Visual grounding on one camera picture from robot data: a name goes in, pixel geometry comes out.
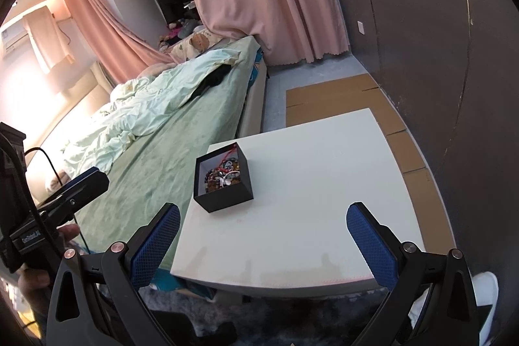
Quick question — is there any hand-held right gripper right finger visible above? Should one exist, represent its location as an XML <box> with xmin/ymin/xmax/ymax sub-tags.
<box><xmin>345</xmin><ymin>202</ymin><xmax>482</xmax><ymax>346</ymax></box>

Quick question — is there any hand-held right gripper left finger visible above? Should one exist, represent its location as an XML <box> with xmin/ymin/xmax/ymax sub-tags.
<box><xmin>46</xmin><ymin>202</ymin><xmax>181</xmax><ymax>346</ymax></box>

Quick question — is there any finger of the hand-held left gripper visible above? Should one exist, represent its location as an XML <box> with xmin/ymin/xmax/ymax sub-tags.
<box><xmin>36</xmin><ymin>167</ymin><xmax>110</xmax><ymax>226</ymax></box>

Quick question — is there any black square box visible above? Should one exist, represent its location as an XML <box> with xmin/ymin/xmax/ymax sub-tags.
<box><xmin>193</xmin><ymin>142</ymin><xmax>255</xmax><ymax>214</ymax></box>

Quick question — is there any heap of beaded bracelets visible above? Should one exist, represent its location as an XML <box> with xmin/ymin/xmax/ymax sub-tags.
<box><xmin>204</xmin><ymin>151</ymin><xmax>243</xmax><ymax>193</ymax></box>

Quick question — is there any red cord bracelet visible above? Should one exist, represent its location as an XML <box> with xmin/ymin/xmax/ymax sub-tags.
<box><xmin>217</xmin><ymin>149</ymin><xmax>240</xmax><ymax>170</ymax></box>

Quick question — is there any person's left hand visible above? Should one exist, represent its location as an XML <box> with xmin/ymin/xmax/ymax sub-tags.
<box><xmin>16</xmin><ymin>224</ymin><xmax>80</xmax><ymax>334</ymax></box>

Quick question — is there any white square table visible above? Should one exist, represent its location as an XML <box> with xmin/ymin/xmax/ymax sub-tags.
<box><xmin>170</xmin><ymin>108</ymin><xmax>426</xmax><ymax>296</ymax></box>

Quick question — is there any bed with green sheet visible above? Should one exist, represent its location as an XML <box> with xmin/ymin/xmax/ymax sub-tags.
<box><xmin>41</xmin><ymin>36</ymin><xmax>268</xmax><ymax>290</ymax></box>

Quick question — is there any dark grey fluffy rug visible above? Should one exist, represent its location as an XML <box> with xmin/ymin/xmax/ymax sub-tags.
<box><xmin>138</xmin><ymin>280</ymin><xmax>423</xmax><ymax>346</ymax></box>

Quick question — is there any white slipper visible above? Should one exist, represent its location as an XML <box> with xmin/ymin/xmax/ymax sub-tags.
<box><xmin>407</xmin><ymin>271</ymin><xmax>499</xmax><ymax>346</ymax></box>

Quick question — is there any pale green duvet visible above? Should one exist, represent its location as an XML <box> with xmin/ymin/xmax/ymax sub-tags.
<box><xmin>61</xmin><ymin>46</ymin><xmax>243</xmax><ymax>175</ymax></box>

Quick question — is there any brown cardboard sheet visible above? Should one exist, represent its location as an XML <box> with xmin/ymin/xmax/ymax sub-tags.
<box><xmin>286</xmin><ymin>74</ymin><xmax>442</xmax><ymax>209</ymax></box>

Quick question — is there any hanging pale pink towel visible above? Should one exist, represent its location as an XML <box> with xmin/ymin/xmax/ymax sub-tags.
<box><xmin>21</xmin><ymin>6</ymin><xmax>76</xmax><ymax>74</ymax></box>

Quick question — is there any draped pink curtain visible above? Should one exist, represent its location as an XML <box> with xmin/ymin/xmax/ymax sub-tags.
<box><xmin>61</xmin><ymin>0</ymin><xmax>180</xmax><ymax>84</ymax></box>

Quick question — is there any white air conditioner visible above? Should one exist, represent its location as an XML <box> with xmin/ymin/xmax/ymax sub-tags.
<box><xmin>0</xmin><ymin>23</ymin><xmax>33</xmax><ymax>55</ymax></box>

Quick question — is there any black garment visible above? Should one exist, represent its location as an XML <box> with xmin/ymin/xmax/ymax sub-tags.
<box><xmin>192</xmin><ymin>64</ymin><xmax>233</xmax><ymax>98</ymax></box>

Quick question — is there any printed cream pillow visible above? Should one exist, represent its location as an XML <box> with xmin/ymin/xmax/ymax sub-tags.
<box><xmin>167</xmin><ymin>29</ymin><xmax>224</xmax><ymax>64</ymax></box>

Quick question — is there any pile of plush toys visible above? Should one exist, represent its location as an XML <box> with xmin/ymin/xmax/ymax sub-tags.
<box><xmin>157</xmin><ymin>18</ymin><xmax>202</xmax><ymax>54</ymax></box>

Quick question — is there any black cable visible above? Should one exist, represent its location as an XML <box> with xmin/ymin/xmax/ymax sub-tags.
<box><xmin>22</xmin><ymin>147</ymin><xmax>94</xmax><ymax>255</ymax></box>

